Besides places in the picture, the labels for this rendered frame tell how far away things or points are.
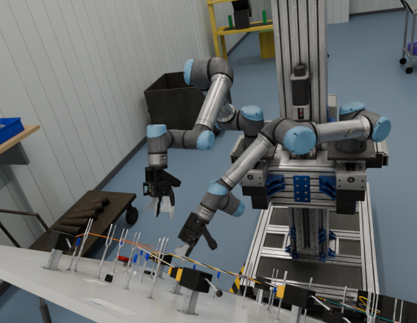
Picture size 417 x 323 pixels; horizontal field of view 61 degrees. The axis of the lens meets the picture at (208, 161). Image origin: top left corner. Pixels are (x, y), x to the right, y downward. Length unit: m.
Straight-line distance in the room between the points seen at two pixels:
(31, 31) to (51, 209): 1.66
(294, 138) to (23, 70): 2.75
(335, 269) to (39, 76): 3.02
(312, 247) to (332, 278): 0.23
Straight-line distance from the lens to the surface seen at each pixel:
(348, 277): 2.57
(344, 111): 1.84
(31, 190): 3.54
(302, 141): 1.48
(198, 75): 1.63
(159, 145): 1.33
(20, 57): 3.68
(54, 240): 0.96
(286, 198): 2.10
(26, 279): 0.78
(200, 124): 1.39
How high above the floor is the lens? 2.11
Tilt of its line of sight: 29 degrees down
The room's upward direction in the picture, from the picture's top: 11 degrees counter-clockwise
